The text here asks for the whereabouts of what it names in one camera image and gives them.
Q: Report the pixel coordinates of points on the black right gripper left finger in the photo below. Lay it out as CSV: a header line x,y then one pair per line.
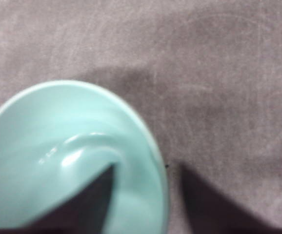
x,y
84,213

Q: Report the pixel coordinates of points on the teal ceramic bowl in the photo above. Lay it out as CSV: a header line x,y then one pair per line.
x,y
57,137

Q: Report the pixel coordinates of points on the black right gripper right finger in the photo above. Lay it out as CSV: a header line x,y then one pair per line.
x,y
209,211

